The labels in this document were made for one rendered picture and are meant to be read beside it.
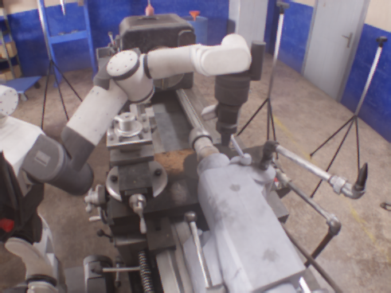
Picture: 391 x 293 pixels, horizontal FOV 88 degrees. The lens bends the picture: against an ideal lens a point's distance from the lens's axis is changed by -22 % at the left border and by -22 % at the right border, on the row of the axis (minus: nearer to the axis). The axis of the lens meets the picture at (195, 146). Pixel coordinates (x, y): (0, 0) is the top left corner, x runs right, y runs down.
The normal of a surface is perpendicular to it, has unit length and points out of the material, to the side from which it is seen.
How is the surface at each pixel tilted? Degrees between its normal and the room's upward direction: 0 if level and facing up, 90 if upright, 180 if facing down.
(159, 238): 0
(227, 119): 90
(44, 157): 30
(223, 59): 90
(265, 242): 0
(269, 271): 0
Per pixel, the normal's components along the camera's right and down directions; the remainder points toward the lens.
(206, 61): -0.08, 0.62
